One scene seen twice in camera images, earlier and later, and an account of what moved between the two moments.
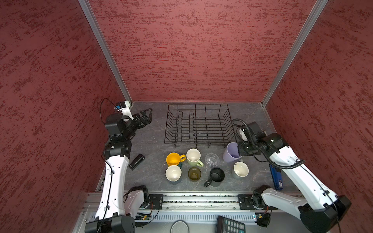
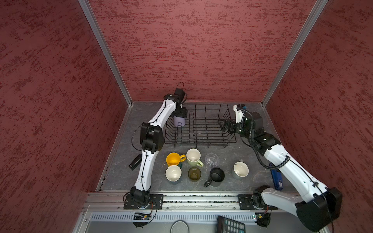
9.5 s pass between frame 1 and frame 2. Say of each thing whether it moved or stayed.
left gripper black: moved
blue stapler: stayed
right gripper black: moved
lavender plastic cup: moved
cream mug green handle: stayed
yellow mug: stayed
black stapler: stayed
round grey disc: stayed
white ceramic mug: stayed
